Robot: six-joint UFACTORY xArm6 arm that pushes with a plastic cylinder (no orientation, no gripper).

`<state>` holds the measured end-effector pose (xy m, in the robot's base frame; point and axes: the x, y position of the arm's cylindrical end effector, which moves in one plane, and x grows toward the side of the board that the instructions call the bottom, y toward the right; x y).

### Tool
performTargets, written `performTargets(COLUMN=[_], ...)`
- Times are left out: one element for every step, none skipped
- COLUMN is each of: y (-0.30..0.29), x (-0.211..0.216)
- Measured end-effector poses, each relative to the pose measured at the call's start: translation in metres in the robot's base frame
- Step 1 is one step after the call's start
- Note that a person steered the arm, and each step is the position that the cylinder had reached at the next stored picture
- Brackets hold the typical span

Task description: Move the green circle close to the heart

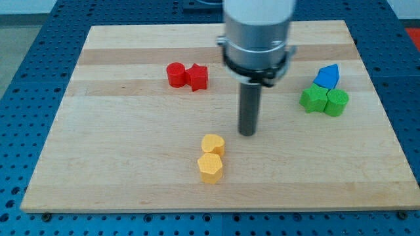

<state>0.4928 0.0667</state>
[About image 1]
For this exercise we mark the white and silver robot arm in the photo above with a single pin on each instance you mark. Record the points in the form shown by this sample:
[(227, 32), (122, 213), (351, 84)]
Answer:
[(255, 40)]

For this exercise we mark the yellow heart block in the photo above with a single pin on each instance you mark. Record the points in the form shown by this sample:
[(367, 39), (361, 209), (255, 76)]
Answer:
[(213, 143)]

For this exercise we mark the red star block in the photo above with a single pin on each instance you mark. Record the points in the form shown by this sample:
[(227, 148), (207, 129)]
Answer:
[(197, 77)]

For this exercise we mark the yellow hexagon block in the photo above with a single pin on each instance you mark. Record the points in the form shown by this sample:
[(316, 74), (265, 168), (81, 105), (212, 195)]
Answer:
[(210, 168)]

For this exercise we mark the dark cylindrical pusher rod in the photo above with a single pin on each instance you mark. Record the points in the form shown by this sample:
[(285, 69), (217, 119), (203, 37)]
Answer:
[(249, 101)]

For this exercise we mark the red cylinder block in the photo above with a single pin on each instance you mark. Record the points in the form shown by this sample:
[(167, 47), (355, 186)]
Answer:
[(176, 74)]

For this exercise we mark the wooden board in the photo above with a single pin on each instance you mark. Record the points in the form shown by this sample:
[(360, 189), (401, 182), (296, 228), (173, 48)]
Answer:
[(125, 140)]

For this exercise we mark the green star block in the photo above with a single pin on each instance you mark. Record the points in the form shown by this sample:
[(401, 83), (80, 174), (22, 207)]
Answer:
[(314, 98)]

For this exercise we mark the blue pentagon block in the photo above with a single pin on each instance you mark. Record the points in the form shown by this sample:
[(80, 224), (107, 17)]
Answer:
[(328, 77)]

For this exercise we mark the green cylinder block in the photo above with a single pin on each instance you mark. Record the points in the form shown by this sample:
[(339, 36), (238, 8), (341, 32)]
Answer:
[(337, 100)]

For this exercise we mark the blue perforated table plate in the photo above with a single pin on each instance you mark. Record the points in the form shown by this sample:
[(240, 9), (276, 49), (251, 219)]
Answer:
[(30, 103)]

